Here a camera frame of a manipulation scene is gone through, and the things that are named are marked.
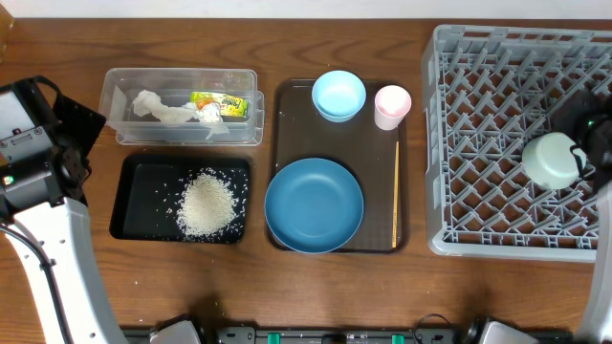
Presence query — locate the light green bowl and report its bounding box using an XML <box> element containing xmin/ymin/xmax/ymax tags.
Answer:
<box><xmin>522</xmin><ymin>132</ymin><xmax>587</xmax><ymax>190</ymax></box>

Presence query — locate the white tissue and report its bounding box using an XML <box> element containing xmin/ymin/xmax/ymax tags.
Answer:
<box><xmin>132</xmin><ymin>90</ymin><xmax>230</xmax><ymax>140</ymax></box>

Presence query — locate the yellow snack wrapper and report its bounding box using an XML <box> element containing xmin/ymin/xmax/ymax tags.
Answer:
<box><xmin>189</xmin><ymin>92</ymin><xmax>249</xmax><ymax>118</ymax></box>

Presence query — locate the pile of rice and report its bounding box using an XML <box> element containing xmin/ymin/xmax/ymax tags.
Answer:
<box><xmin>164</xmin><ymin>167</ymin><xmax>250</xmax><ymax>244</ymax></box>

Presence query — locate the pink cup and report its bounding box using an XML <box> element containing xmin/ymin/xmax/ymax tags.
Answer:
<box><xmin>374</xmin><ymin>85</ymin><xmax>412</xmax><ymax>131</ymax></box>

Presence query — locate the dark blue plate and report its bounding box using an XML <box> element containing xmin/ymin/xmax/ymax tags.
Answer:
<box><xmin>264</xmin><ymin>158</ymin><xmax>364</xmax><ymax>254</ymax></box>

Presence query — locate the light blue bowl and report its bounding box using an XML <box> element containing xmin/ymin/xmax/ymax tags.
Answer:
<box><xmin>312</xmin><ymin>71</ymin><xmax>366</xmax><ymax>122</ymax></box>

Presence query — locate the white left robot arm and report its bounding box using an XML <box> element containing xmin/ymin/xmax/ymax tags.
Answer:
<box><xmin>1</xmin><ymin>80</ymin><xmax>126</xmax><ymax>343</ymax></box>

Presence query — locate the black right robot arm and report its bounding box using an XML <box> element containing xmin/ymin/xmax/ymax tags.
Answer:
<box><xmin>576</xmin><ymin>111</ymin><xmax>611</xmax><ymax>343</ymax></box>

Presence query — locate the grey dishwasher rack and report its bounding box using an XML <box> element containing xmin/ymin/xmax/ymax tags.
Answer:
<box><xmin>422</xmin><ymin>25</ymin><xmax>611</xmax><ymax>263</ymax></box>

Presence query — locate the clear plastic bin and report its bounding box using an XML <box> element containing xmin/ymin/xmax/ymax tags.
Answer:
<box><xmin>99</xmin><ymin>68</ymin><xmax>259</xmax><ymax>126</ymax></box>

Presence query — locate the black plastic tray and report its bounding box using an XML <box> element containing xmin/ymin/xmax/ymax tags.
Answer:
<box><xmin>109</xmin><ymin>154</ymin><xmax>250</xmax><ymax>245</ymax></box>

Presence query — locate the wooden chopstick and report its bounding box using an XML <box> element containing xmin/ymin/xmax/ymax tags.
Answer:
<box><xmin>391</xmin><ymin>141</ymin><xmax>400</xmax><ymax>249</ymax></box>

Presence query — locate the brown serving tray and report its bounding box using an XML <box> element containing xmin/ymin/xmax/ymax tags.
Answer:
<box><xmin>271</xmin><ymin>79</ymin><xmax>410</xmax><ymax>254</ymax></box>

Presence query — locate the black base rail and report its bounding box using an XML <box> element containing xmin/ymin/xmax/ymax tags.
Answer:
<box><xmin>121</xmin><ymin>325</ymin><xmax>575</xmax><ymax>344</ymax></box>

